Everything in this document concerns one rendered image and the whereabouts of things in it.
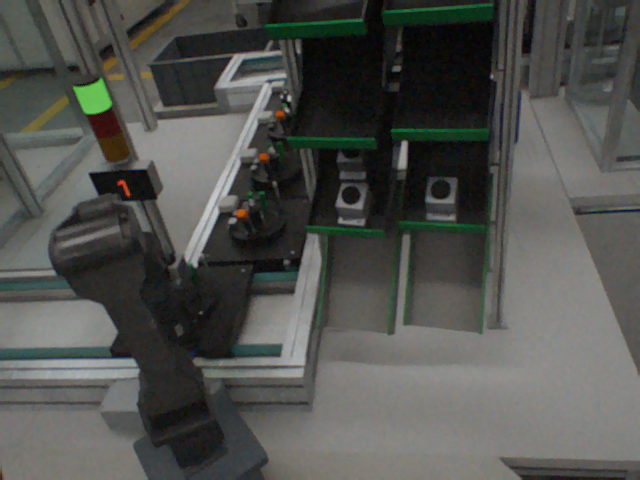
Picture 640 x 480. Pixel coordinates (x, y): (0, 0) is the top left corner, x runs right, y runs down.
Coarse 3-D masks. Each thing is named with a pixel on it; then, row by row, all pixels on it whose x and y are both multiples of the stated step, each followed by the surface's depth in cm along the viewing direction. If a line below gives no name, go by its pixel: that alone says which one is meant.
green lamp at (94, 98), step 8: (80, 88) 100; (88, 88) 100; (96, 88) 101; (104, 88) 103; (80, 96) 101; (88, 96) 101; (96, 96) 101; (104, 96) 103; (88, 104) 102; (96, 104) 102; (104, 104) 103; (88, 112) 103; (96, 112) 103
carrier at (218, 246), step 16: (224, 208) 143; (240, 208) 143; (256, 208) 132; (272, 208) 138; (288, 208) 140; (304, 208) 139; (224, 224) 139; (240, 224) 134; (256, 224) 133; (272, 224) 132; (288, 224) 135; (304, 224) 134; (208, 240) 135; (224, 240) 134; (240, 240) 130; (256, 240) 129; (272, 240) 131; (288, 240) 130; (304, 240) 130; (208, 256) 129; (224, 256) 129; (240, 256) 128; (256, 256) 127; (272, 256) 126; (288, 256) 125
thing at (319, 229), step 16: (384, 112) 101; (384, 128) 100; (384, 144) 98; (400, 144) 96; (320, 160) 96; (336, 160) 99; (384, 160) 96; (320, 176) 97; (336, 176) 98; (384, 176) 95; (320, 192) 97; (336, 192) 96; (384, 192) 94; (320, 208) 95; (384, 208) 92; (320, 224) 94; (336, 224) 93; (384, 224) 88
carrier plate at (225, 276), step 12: (204, 276) 124; (216, 276) 123; (228, 276) 123; (240, 276) 122; (252, 276) 124; (228, 288) 120; (240, 288) 119; (228, 300) 117; (240, 300) 116; (216, 312) 114; (228, 312) 114; (240, 312) 115; (204, 324) 112; (228, 348) 107
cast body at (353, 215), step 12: (348, 192) 87; (360, 192) 87; (372, 192) 91; (336, 204) 88; (348, 204) 87; (360, 204) 87; (372, 204) 91; (348, 216) 90; (360, 216) 88; (348, 228) 90; (360, 228) 89
